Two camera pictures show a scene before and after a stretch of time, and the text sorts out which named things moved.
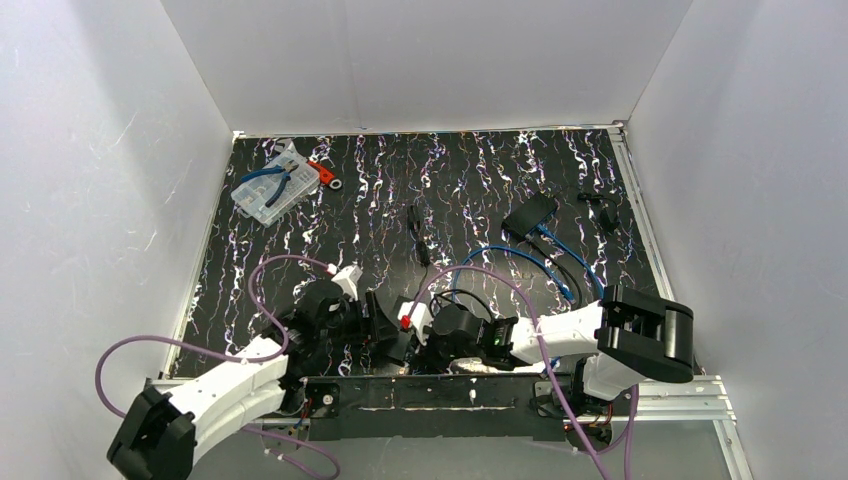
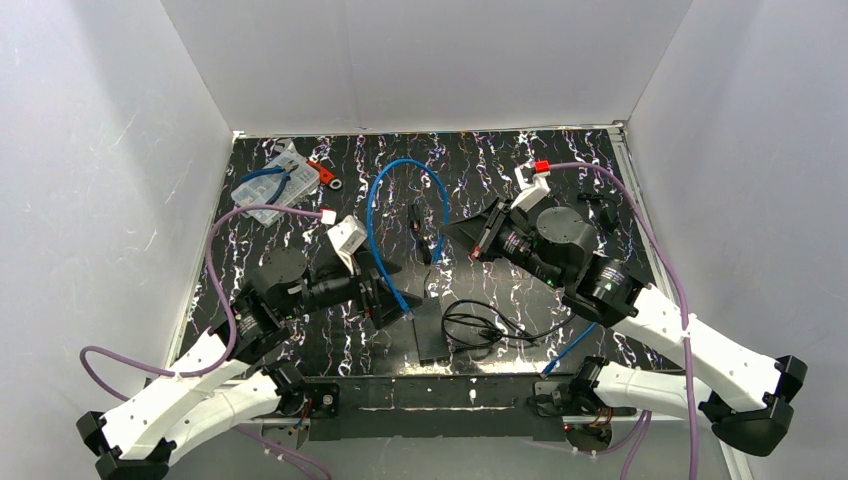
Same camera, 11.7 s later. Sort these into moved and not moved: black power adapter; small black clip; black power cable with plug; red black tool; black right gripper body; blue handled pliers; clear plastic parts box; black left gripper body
Moved: black power cable with plug; black right gripper body; black power adapter; black left gripper body
Not moved: clear plastic parts box; red black tool; small black clip; blue handled pliers
